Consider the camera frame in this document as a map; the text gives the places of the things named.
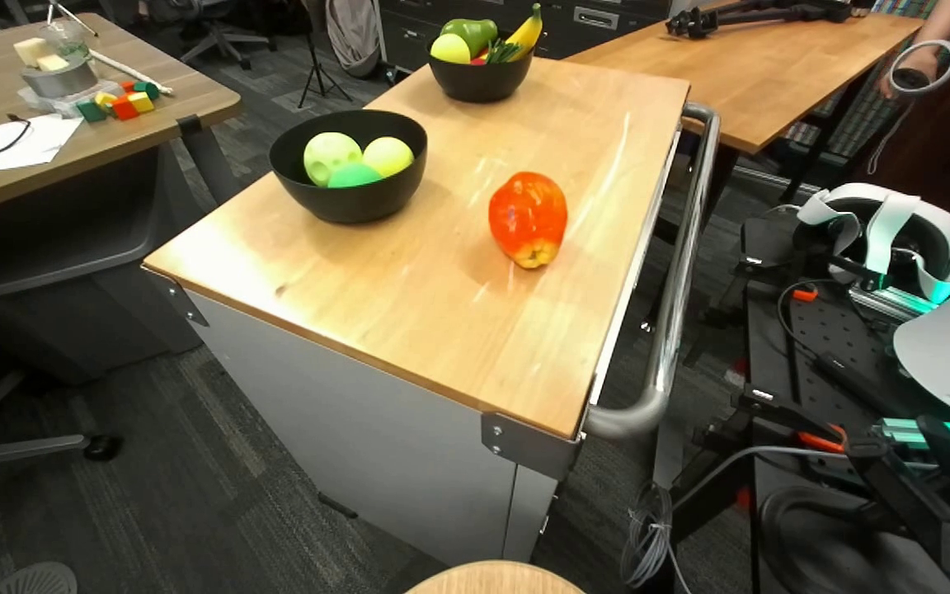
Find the bare operator hand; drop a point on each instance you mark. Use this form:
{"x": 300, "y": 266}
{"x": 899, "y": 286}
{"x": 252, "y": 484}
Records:
{"x": 911, "y": 73}

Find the red apple toy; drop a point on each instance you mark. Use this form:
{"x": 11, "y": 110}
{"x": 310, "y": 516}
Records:
{"x": 526, "y": 219}

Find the yellow round fruit toy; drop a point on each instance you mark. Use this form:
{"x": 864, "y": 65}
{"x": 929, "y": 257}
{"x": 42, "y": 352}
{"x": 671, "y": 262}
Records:
{"x": 389, "y": 157}

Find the pale green fruit toy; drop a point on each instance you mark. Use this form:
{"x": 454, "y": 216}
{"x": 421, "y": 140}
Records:
{"x": 331, "y": 153}

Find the green striped cloth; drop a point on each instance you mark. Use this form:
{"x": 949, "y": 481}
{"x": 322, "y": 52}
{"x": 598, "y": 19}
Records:
{"x": 864, "y": 115}

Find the wooden desk with black legs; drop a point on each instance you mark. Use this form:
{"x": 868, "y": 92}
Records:
{"x": 760, "y": 68}

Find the white VR headset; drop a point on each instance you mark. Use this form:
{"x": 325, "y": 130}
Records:
{"x": 883, "y": 234}

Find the black orange clamp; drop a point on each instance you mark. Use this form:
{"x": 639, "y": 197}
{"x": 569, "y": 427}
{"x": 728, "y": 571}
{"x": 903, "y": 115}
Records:
{"x": 775, "y": 425}
{"x": 806, "y": 298}

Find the yellow banana toy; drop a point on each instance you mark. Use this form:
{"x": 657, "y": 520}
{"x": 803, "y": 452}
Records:
{"x": 526, "y": 30}

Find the small black bowl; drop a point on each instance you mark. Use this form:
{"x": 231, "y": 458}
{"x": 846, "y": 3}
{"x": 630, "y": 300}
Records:
{"x": 481, "y": 88}

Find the green pear toy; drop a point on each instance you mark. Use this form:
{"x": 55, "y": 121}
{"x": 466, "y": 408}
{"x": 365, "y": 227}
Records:
{"x": 474, "y": 34}

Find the yellow lemon toy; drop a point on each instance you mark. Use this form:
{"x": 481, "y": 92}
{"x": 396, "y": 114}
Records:
{"x": 451, "y": 52}

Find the white cart with wooden top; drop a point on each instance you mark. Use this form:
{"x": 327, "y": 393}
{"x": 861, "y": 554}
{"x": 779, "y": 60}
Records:
{"x": 410, "y": 307}

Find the large black bowl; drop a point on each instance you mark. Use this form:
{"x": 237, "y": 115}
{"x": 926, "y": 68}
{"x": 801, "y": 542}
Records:
{"x": 349, "y": 207}

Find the black tripod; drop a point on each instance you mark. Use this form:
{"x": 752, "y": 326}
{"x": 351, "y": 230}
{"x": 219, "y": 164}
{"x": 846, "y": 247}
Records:
{"x": 315, "y": 60}

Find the round wooden stool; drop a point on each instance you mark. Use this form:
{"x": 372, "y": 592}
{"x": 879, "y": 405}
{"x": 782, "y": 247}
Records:
{"x": 496, "y": 580}

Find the dark office chair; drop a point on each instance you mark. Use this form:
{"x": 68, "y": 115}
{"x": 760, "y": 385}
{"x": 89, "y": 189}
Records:
{"x": 217, "y": 34}

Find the wooden desk with grey panel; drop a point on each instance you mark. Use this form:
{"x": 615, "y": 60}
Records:
{"x": 184, "y": 104}

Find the green toy block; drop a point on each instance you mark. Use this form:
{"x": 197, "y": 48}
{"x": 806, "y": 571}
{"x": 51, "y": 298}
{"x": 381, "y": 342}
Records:
{"x": 149, "y": 90}
{"x": 89, "y": 110}

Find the yellow toy block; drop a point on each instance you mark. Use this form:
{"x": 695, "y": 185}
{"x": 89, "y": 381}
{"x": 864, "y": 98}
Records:
{"x": 104, "y": 100}
{"x": 143, "y": 104}

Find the white stick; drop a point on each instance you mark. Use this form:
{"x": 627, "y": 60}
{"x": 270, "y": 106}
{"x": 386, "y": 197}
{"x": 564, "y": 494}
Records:
{"x": 134, "y": 73}

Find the red toy block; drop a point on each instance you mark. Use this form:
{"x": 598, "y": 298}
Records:
{"x": 123, "y": 110}

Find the clear plastic container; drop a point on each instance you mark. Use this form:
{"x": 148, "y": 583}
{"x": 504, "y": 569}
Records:
{"x": 55, "y": 60}

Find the white paper sheet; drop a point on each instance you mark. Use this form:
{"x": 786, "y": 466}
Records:
{"x": 13, "y": 151}

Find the grey office chair base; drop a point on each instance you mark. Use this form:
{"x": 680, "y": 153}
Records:
{"x": 13, "y": 449}

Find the grey round cap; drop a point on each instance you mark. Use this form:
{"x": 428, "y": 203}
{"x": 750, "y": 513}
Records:
{"x": 34, "y": 580}

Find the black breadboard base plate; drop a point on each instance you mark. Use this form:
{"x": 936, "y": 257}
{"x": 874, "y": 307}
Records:
{"x": 825, "y": 364}

